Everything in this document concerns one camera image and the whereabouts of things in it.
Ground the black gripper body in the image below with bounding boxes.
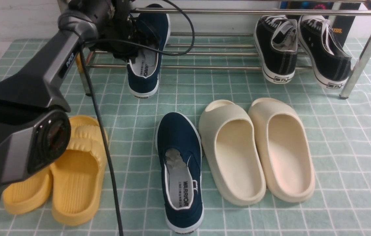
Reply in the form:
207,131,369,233
99,0,139,61

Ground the navy slip-on shoe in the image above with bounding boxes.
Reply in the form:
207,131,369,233
155,112,204,234
127,12,171,98

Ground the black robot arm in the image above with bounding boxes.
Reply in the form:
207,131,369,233
0,0,131,201

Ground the chrome metal shoe rack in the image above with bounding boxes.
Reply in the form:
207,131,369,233
86,0,371,100

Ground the cream slide slipper left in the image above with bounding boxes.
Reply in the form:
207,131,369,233
198,100,266,206

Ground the cream slide slipper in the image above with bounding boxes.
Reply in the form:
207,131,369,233
248,98,315,203
198,100,266,206

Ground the black canvas sneaker left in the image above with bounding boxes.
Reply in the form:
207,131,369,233
254,15,298,84

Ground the black canvas sneaker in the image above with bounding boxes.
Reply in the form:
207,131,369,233
254,15,298,84
297,15,351,89

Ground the green checked floor cloth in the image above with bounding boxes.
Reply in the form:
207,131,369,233
0,37,371,236

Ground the yellow slide slipper right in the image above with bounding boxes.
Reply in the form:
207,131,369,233
50,115,108,226

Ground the yellow slide slipper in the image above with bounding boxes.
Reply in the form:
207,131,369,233
2,167,53,215
50,115,108,226

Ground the cream slide slipper right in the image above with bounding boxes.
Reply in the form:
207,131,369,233
248,98,315,203

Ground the yellow slide slipper left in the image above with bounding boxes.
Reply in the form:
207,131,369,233
2,167,53,215

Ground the black canvas sneaker right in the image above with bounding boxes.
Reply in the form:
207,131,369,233
297,15,351,89

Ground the dark printed box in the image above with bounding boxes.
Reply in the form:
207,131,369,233
280,1,361,46

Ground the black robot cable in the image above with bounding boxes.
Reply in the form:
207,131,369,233
79,0,195,236

